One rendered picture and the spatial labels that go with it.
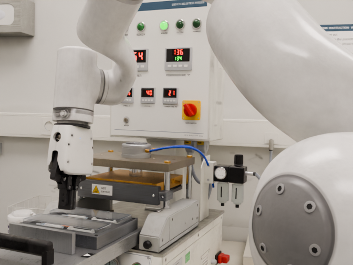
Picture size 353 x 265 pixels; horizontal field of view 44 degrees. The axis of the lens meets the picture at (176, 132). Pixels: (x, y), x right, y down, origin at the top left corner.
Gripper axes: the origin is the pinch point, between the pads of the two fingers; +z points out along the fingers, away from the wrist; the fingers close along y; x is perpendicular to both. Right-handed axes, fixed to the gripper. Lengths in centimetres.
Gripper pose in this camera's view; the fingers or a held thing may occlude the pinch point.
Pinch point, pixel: (67, 199)
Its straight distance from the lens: 92.8
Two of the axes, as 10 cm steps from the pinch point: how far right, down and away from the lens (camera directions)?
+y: 3.9, 1.1, 9.2
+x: -9.2, 0.0, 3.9
